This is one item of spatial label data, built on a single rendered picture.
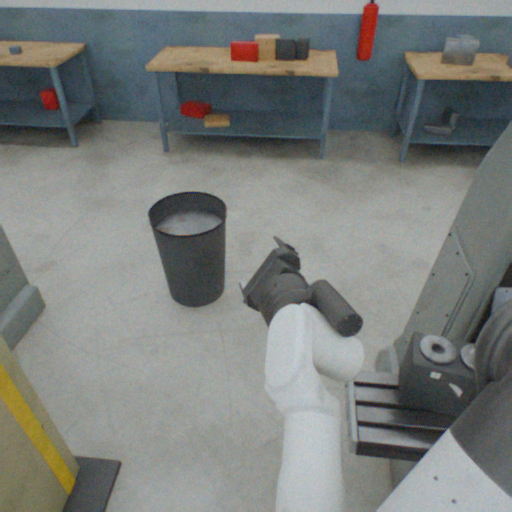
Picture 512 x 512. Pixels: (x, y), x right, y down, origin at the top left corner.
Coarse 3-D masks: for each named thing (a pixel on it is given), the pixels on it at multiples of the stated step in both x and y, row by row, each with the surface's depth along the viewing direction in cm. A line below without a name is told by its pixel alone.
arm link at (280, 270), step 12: (276, 252) 69; (288, 252) 69; (264, 264) 70; (276, 264) 67; (288, 264) 68; (300, 264) 70; (252, 276) 71; (264, 276) 69; (276, 276) 66; (288, 276) 63; (300, 276) 67; (252, 288) 70; (264, 288) 63; (276, 288) 61; (252, 300) 68; (264, 300) 62; (264, 312) 61
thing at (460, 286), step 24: (504, 144) 130; (480, 168) 146; (504, 168) 129; (480, 192) 145; (504, 192) 128; (456, 216) 163; (480, 216) 143; (504, 216) 127; (456, 240) 159; (480, 240) 141; (504, 240) 128; (456, 264) 156; (480, 264) 140; (504, 264) 130; (432, 288) 178; (456, 288) 154; (480, 288) 141; (432, 312) 176; (456, 312) 154; (480, 312) 144; (408, 336) 205; (456, 336) 156
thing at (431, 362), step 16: (416, 336) 116; (432, 336) 114; (416, 352) 112; (432, 352) 110; (448, 352) 110; (464, 352) 110; (400, 368) 127; (416, 368) 110; (432, 368) 108; (448, 368) 108; (464, 368) 108; (400, 384) 122; (416, 384) 114; (432, 384) 112; (464, 384) 108; (400, 400) 120; (416, 400) 118; (432, 400) 116; (448, 400) 114
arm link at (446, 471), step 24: (432, 456) 32; (456, 456) 30; (408, 480) 33; (432, 480) 31; (456, 480) 30; (480, 480) 29; (384, 504) 34; (408, 504) 31; (432, 504) 30; (456, 504) 29; (480, 504) 28; (504, 504) 28
